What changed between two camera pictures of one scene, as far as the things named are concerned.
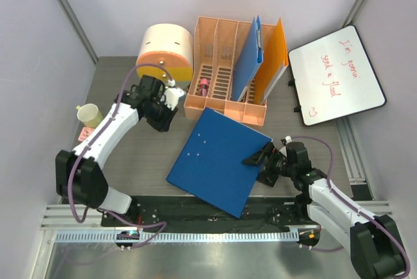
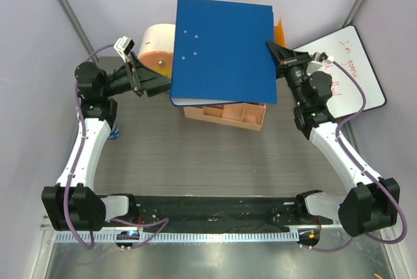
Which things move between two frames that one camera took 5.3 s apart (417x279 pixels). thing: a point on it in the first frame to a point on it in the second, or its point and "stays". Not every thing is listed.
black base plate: (183, 211) stays
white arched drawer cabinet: (166, 51) stays
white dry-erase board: (332, 76) stays
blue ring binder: (210, 165) to (221, 53)
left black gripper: (164, 126) to (143, 78)
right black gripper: (257, 159) to (288, 59)
